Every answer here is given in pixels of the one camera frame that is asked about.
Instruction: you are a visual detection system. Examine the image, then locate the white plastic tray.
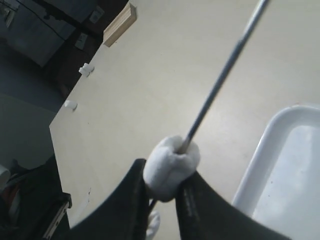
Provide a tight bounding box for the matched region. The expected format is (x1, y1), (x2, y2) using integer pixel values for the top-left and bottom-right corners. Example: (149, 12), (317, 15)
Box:
(232, 104), (320, 240)

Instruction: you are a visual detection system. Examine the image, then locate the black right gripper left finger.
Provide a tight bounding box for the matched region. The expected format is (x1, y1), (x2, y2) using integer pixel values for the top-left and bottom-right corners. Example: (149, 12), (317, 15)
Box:
(69, 158), (149, 240)

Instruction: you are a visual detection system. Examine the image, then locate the small white piece on table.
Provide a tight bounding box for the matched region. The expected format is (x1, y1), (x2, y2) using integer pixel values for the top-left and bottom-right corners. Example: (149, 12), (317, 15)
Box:
(78, 63), (95, 78)
(63, 100), (78, 111)

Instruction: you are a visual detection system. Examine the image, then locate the white marshmallow piece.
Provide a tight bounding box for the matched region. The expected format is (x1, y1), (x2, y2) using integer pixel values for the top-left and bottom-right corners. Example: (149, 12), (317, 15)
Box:
(142, 135), (201, 202)
(145, 210), (161, 240)

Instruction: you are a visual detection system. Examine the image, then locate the wooden block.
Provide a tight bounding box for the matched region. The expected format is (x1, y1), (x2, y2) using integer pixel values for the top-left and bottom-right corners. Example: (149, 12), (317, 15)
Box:
(102, 2), (137, 47)

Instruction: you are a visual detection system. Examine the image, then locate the thin metal skewer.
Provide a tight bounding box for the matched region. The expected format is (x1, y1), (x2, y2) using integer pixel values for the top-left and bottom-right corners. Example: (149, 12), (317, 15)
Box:
(178, 0), (270, 154)

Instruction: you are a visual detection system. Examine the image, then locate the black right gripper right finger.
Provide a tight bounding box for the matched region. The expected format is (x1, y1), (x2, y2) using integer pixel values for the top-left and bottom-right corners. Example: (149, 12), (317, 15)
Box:
(175, 171), (289, 240)

